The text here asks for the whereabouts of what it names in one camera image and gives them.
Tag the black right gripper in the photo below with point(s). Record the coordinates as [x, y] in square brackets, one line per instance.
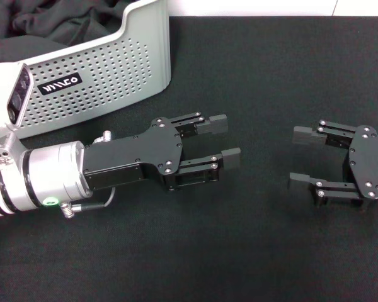
[368, 163]

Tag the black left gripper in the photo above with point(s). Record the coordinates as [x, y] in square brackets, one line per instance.
[119, 160]

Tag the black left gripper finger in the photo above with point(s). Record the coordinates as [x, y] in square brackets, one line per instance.
[231, 157]

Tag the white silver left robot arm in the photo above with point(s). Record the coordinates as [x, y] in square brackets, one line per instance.
[50, 176]

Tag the black tablecloth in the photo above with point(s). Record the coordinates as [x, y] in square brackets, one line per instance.
[239, 251]

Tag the grey perforated storage box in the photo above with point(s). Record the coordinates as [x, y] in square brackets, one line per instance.
[113, 78]

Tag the black crumpled cloth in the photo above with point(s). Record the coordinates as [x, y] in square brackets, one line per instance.
[50, 19]

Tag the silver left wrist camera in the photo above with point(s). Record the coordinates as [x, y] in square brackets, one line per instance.
[3, 88]

